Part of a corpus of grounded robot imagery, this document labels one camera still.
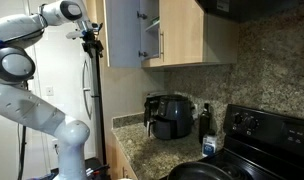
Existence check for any wooden cabinet door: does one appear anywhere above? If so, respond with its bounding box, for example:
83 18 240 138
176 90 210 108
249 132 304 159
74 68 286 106
105 0 141 68
159 0 204 66

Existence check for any black frying pan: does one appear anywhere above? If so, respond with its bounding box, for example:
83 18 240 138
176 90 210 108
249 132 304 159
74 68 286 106
167 162 233 180

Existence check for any stainless steel refrigerator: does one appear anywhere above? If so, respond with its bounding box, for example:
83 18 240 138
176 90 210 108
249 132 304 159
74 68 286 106
45 53 105 168

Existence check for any lower wooden cabinet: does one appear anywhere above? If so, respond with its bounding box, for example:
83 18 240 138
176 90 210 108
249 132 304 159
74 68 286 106
107 135 137 180

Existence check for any dark glass bottle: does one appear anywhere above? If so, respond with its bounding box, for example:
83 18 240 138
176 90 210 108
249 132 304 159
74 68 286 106
198 103 211 144

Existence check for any black electric stove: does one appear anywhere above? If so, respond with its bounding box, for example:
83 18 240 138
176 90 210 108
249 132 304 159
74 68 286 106
160 104 304 180

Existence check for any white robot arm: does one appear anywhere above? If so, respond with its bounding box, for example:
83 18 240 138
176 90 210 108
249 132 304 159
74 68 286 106
0 0 100 180

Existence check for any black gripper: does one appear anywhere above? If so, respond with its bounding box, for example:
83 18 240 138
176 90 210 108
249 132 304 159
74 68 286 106
82 31 104 58

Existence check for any range hood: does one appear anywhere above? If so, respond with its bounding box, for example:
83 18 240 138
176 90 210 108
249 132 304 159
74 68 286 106
196 0 304 23

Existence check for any black air fryer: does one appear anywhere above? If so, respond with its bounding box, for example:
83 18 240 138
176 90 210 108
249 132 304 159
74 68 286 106
145 94 193 140

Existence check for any small white blue container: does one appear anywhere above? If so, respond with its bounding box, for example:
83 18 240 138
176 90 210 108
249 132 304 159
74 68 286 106
202 130 217 157

